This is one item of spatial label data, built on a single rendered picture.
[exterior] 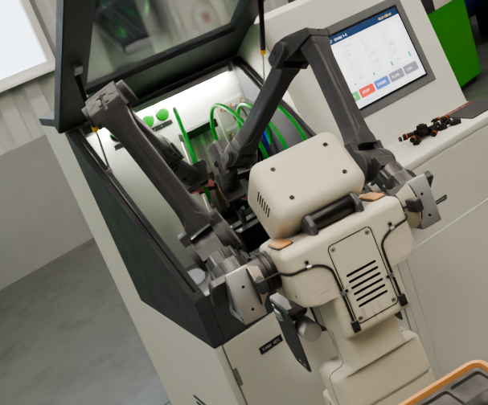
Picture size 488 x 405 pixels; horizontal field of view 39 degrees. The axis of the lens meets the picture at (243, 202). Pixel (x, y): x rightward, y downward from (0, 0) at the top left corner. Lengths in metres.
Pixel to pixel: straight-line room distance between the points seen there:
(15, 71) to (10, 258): 1.55
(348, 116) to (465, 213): 1.01
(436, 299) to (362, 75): 0.84
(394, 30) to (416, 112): 0.31
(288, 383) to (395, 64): 1.22
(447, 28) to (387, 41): 3.84
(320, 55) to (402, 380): 0.78
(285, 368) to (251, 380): 0.12
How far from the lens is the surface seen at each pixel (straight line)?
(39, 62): 6.18
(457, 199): 2.52
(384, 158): 1.59
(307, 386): 2.26
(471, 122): 2.57
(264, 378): 2.16
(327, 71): 1.69
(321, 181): 1.38
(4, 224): 6.04
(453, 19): 6.59
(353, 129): 1.63
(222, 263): 1.40
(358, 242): 1.38
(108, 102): 1.44
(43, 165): 6.10
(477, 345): 2.74
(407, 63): 2.70
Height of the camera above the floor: 1.77
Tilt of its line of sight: 18 degrees down
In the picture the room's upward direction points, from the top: 21 degrees counter-clockwise
